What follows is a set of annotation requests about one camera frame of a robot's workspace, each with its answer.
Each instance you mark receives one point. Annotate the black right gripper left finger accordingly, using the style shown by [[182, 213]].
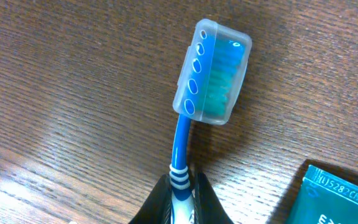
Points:
[[158, 205]]

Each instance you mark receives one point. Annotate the blue toothbrush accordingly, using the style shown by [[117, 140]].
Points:
[[208, 87]]

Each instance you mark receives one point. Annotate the red white toothpaste tube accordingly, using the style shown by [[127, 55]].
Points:
[[324, 199]]

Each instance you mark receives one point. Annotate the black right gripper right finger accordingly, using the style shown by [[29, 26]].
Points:
[[208, 209]]

